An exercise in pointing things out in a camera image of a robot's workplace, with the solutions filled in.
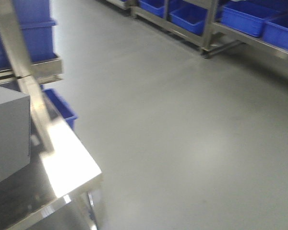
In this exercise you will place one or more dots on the distant steel shelf rack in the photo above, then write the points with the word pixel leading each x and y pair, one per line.
pixel 216 36

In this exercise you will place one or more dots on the large blue bin on rack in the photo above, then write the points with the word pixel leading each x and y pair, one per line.
pixel 35 21

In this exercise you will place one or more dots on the blue bin shelf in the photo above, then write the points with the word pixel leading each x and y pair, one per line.
pixel 190 17
pixel 155 7
pixel 247 17

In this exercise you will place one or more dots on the blue bin right lower shelf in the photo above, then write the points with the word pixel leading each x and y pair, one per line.
pixel 247 17

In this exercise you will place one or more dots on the blue bin far right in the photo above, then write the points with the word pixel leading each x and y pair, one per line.
pixel 276 32

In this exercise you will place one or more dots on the stainless steel rack frame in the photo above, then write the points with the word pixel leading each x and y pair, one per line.
pixel 43 112

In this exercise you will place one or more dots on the gray square base block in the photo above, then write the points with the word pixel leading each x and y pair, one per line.
pixel 15 124

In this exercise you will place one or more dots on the blue bin under table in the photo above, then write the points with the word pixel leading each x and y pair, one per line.
pixel 62 106

